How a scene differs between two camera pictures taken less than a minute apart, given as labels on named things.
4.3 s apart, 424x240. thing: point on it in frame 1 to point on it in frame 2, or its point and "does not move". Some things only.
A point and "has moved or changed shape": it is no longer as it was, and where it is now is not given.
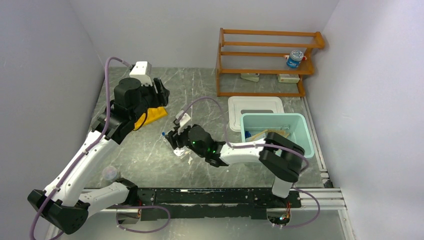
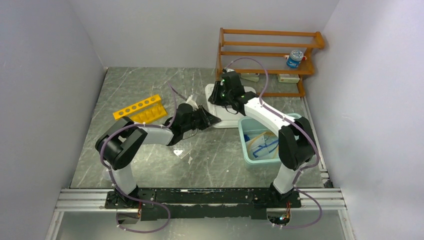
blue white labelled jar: (294, 59) does not move
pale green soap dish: (251, 76) does not move
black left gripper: (160, 99) to (207, 119)
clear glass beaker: (109, 173) does not move
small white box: (288, 78) does not move
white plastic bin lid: (237, 104) has moved or changed shape
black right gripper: (171, 136) to (214, 98)
